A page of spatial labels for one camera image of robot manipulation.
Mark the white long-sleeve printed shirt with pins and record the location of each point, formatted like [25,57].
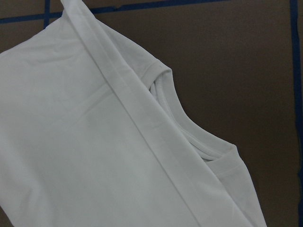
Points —
[92,134]

